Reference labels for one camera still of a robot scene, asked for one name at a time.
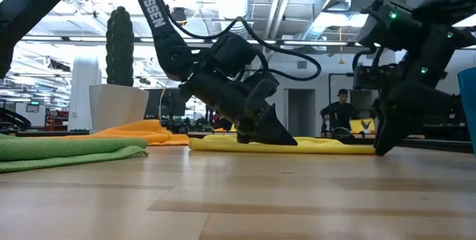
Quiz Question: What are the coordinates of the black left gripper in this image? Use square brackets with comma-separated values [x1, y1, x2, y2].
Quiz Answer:
[179, 71, 298, 146]

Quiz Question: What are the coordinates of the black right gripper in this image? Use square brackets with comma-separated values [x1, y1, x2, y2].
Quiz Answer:
[373, 59, 460, 156]

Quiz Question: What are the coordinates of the yellow microfiber towel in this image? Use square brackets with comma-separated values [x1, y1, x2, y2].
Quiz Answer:
[188, 134, 376, 155]

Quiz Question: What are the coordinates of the orange microfiber towel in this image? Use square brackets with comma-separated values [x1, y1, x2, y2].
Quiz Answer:
[62, 119, 190, 147]

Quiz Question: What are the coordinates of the green microfiber towel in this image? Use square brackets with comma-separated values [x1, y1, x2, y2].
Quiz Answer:
[0, 132, 149, 174]

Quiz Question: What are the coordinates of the grey door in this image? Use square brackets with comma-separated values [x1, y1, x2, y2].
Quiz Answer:
[284, 88, 317, 137]

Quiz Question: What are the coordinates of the person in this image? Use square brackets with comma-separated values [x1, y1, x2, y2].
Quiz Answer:
[319, 88, 360, 139]

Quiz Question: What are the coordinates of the dark blue square tray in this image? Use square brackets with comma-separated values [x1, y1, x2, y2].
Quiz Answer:
[457, 67, 476, 155]

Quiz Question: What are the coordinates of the black background monitor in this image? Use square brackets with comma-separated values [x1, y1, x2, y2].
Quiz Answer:
[144, 88, 187, 120]

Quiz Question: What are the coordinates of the green cactus plant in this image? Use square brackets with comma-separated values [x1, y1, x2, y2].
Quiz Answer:
[105, 5, 135, 88]

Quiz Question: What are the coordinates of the white pillar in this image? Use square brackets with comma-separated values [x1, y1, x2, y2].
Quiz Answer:
[68, 56, 102, 132]

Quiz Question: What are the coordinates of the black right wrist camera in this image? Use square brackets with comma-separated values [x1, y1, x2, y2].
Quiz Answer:
[352, 63, 401, 91]

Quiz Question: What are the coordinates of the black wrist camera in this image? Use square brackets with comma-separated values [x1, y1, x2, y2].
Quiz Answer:
[352, 63, 401, 91]
[206, 31, 260, 80]

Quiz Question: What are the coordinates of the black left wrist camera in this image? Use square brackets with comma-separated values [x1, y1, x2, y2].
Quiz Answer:
[206, 31, 260, 80]

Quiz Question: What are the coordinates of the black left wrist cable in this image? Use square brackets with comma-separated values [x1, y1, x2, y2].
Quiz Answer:
[165, 5, 323, 83]

